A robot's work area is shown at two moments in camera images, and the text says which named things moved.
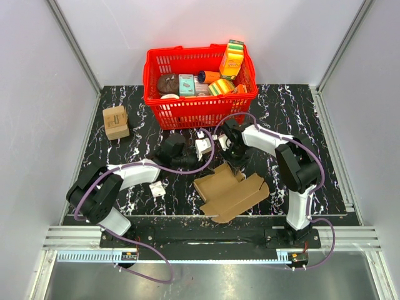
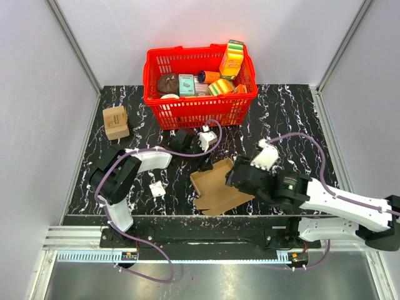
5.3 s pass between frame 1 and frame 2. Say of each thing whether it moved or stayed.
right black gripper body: moved
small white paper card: stayed
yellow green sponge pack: stayed
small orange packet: stayed
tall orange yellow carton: stayed
